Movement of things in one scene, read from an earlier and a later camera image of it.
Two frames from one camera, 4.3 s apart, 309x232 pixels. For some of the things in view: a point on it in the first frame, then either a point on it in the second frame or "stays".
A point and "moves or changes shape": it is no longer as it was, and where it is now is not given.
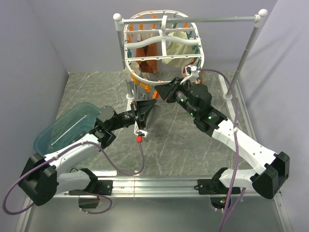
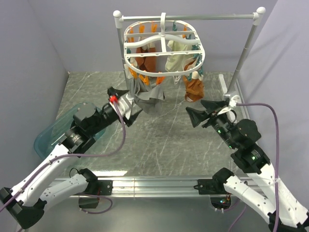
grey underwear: x=143 y=92 moves or changes shape
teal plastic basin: x=67 y=129 stays
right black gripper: x=167 y=92 → x=196 y=115
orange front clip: x=156 y=94 → x=159 y=80
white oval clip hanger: x=159 y=45 moves or changes shape
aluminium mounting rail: x=152 y=187 stays
